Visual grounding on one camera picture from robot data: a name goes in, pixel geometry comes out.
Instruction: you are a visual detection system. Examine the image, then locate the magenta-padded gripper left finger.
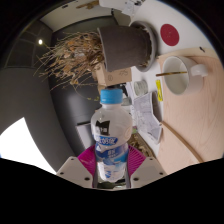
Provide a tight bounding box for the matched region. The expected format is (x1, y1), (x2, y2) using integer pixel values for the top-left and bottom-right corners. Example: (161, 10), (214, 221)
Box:
(56, 144), (99, 189)

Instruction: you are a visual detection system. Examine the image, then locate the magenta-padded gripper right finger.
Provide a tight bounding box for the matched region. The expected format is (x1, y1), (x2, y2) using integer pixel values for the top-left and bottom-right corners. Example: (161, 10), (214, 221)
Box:
(125, 144), (168, 189)

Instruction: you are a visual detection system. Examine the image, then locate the blue-capped white drink bottle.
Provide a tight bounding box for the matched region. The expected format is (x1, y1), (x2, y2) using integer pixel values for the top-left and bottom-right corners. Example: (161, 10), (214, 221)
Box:
(90, 88), (134, 184)

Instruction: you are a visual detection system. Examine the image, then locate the white plastic chair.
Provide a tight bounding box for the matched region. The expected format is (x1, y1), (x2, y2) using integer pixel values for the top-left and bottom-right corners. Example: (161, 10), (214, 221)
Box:
(75, 121), (96, 151)

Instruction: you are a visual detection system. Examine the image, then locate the thin wooden strip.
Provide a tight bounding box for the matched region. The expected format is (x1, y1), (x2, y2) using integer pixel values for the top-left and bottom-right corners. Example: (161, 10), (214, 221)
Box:
(160, 120), (205, 164)

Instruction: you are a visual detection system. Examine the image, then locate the open printed magazine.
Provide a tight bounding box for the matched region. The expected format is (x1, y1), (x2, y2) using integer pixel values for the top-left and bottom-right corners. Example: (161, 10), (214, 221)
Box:
(130, 91), (164, 145)

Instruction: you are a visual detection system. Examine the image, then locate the beige canvas sheet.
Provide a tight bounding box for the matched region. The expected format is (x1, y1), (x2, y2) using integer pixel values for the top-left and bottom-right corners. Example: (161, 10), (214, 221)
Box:
(156, 48), (224, 174)

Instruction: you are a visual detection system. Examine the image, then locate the small yellow packet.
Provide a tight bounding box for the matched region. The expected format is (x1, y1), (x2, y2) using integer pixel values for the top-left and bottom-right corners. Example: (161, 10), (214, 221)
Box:
(155, 79), (164, 102)

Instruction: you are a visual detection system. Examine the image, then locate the small pale round cup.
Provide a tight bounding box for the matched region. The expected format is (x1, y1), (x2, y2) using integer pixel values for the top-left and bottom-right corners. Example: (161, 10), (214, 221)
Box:
(133, 79), (149, 97)

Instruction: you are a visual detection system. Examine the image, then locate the brown cardboard box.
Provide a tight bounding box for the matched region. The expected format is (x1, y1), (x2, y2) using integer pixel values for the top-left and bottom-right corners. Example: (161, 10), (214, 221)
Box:
(94, 63), (133, 87)

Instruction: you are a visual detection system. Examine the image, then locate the white ceramic mug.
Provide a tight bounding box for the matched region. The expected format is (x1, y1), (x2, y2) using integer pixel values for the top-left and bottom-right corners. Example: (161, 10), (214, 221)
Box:
(163, 55), (210, 96)

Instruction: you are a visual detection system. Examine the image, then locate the brown stirring stick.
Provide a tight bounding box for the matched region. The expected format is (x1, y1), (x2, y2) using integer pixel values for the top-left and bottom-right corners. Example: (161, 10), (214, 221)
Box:
(155, 70), (188, 77)

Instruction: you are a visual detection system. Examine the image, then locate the grey plant pot saucer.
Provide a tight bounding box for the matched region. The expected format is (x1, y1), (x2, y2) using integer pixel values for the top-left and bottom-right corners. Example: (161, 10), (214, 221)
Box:
(129, 21), (158, 73)

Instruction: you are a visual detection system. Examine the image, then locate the dried plant in grey pot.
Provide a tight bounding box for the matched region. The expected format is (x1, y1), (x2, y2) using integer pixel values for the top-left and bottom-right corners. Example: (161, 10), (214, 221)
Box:
(33, 24), (154, 101)

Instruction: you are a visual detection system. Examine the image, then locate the flat round red coaster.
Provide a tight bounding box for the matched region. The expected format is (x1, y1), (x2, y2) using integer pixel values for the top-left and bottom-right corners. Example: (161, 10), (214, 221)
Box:
(159, 23), (180, 47)

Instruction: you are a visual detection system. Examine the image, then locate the stack of papers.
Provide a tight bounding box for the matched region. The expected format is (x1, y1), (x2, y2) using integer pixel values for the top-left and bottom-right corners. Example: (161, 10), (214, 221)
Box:
(121, 0), (148, 16)

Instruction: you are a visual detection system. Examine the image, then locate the wooden figure sculpture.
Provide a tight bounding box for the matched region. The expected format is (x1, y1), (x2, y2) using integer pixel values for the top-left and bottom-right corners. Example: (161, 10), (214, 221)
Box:
(75, 0), (100, 10)

